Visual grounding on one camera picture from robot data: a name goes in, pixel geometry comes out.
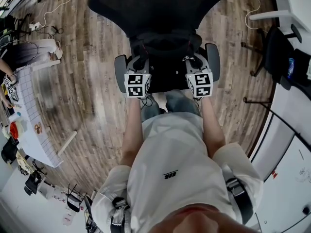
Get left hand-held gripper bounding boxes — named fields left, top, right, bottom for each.
left=124, top=56, right=152, bottom=99

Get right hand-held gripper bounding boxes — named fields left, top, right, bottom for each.
left=184, top=54, right=214, bottom=99

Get black backpack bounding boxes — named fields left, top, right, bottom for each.
left=129, top=29, right=204, bottom=92

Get black mesh high-back chair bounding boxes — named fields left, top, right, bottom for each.
left=87, top=0, right=230, bottom=95

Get person's left forearm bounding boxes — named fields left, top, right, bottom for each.
left=120, top=97, right=143, bottom=169

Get person's right forearm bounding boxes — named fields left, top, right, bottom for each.
left=200, top=97, right=227, bottom=160

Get black office chair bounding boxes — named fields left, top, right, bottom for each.
left=241, top=22, right=311, bottom=91

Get person's grey trousers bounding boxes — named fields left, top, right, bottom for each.
left=140, top=89, right=203, bottom=121

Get person's left white shoe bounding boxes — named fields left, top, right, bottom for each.
left=154, top=93, right=169, bottom=113

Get person's white shirt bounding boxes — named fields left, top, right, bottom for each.
left=91, top=112, right=264, bottom=233

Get white tiled table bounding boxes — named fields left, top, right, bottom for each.
left=9, top=64, right=78, bottom=169

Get person's face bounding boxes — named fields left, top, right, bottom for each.
left=147, top=203, right=259, bottom=233

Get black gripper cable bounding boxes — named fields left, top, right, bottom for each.
left=140, top=95, right=154, bottom=109

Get white floor cable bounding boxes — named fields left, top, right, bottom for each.
left=27, top=0, right=76, bottom=31

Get person's right black harness strap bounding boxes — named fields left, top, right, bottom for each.
left=224, top=175, right=255, bottom=226

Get person's black harness strap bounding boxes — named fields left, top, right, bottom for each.
left=110, top=196, right=132, bottom=233
left=224, top=175, right=255, bottom=226

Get person's left black harness strap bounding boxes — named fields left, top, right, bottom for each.
left=110, top=196, right=132, bottom=233

